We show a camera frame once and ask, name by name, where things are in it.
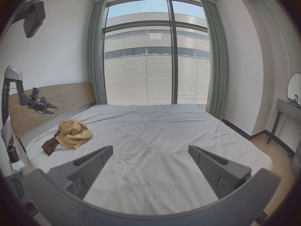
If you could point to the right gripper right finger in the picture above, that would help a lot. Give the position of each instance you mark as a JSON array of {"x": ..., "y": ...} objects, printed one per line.
[{"x": 211, "y": 173}]

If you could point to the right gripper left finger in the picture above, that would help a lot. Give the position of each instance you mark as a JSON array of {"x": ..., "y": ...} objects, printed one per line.
[{"x": 91, "y": 166}]

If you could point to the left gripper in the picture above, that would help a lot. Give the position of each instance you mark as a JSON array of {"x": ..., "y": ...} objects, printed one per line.
[{"x": 40, "y": 105}]

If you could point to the tan shorts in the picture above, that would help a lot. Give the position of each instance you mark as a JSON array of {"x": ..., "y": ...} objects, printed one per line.
[{"x": 75, "y": 133}]

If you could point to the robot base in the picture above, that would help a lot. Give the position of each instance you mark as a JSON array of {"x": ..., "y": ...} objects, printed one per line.
[{"x": 17, "y": 187}]

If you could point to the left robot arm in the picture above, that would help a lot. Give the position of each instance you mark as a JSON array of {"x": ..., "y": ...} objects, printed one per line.
[{"x": 14, "y": 74}]

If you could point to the bed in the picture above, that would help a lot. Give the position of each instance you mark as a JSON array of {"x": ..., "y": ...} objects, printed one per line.
[{"x": 152, "y": 131}]

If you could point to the brown garment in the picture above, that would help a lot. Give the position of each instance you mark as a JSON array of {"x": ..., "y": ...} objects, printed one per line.
[{"x": 50, "y": 146}]

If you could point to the grey-green curtain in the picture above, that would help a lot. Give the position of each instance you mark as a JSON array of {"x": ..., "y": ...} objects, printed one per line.
[
  {"x": 216, "y": 67},
  {"x": 96, "y": 55}
]

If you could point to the window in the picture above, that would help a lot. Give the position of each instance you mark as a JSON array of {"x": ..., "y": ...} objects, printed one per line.
[{"x": 141, "y": 79}]

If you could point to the grey console table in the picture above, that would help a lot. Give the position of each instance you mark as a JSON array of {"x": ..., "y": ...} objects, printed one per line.
[{"x": 285, "y": 107}]

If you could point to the round mirror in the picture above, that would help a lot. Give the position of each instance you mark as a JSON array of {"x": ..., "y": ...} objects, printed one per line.
[{"x": 295, "y": 86}]

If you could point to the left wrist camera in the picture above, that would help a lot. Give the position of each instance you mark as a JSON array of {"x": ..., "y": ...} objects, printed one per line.
[{"x": 36, "y": 92}]

